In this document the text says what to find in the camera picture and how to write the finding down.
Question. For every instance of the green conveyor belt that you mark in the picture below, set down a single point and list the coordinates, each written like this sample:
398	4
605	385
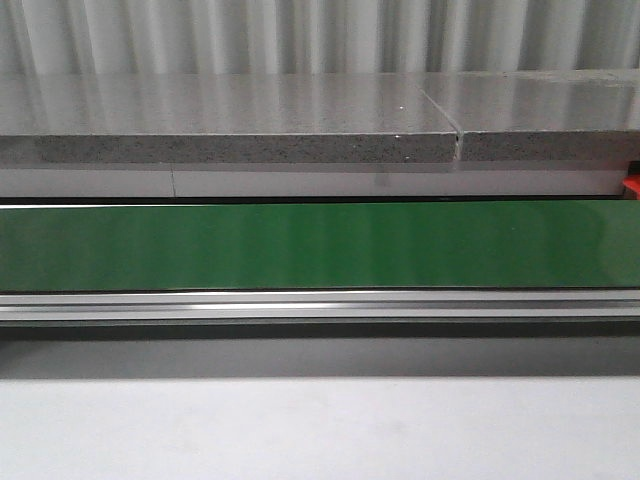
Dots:
486	244

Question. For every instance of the grey stone slab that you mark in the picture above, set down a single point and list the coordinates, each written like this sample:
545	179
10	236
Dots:
556	118

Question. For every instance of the red plastic part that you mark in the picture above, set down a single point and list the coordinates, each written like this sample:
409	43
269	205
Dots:
631	183

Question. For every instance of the white curtain backdrop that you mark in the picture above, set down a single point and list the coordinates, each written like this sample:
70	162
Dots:
272	37

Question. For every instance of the aluminium conveyor side rail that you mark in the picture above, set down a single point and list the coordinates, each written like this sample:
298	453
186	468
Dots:
318	307

